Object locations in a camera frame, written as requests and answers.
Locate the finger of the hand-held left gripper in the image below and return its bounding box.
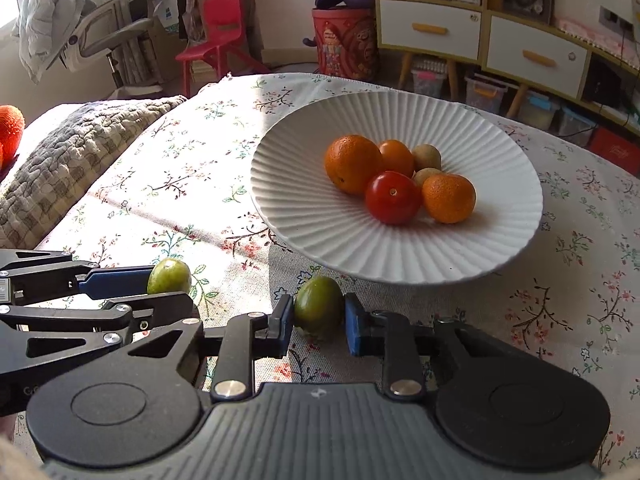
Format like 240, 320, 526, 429
0, 249, 153, 306
0, 295, 201, 389

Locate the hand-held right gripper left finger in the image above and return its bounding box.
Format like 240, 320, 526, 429
127, 294, 296, 402

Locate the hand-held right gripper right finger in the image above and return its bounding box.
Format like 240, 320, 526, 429
344, 292, 571, 401

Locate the dark green round fruit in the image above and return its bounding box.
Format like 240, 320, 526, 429
293, 276, 346, 336

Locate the light green round fruit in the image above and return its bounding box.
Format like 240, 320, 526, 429
146, 258, 193, 296

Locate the white ribbed plate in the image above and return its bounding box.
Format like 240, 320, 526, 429
250, 91, 544, 285

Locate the red tomato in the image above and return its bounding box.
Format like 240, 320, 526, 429
364, 170, 422, 226

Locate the orange mandarin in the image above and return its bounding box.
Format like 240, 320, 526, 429
324, 134, 385, 196
421, 173, 477, 224

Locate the small brown round fruit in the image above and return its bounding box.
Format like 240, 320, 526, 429
413, 167, 443, 188
411, 143, 443, 172

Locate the orange tomato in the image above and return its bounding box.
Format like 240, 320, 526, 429
378, 139, 416, 178

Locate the floral tablecloth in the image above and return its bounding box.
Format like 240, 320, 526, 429
10, 72, 640, 471

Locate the grey quilted blanket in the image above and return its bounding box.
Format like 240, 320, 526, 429
0, 95, 188, 251

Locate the orange knitted toy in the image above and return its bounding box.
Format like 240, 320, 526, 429
0, 105, 26, 171

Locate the grey office chair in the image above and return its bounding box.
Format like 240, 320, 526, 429
60, 0, 156, 86

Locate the clear storage box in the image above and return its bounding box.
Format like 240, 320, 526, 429
517, 91, 560, 131
465, 76, 508, 115
557, 107, 598, 148
412, 60, 448, 98

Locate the grey jacket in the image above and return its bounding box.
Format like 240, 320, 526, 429
11, 0, 98, 85

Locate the red plastic chair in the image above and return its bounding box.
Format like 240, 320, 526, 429
175, 0, 271, 98

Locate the red printed bin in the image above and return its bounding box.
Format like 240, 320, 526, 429
311, 7, 378, 81

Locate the white drawer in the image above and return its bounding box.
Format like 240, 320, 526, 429
486, 14, 591, 86
378, 0, 483, 63

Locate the red storage box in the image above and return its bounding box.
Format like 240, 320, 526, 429
587, 126, 640, 176

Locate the long wooden shelf unit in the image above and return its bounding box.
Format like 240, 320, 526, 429
550, 15, 640, 133

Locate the pink lace cloth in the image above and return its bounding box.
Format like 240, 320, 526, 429
555, 17, 640, 56

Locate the wall power strip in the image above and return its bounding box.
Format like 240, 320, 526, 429
599, 6, 636, 31

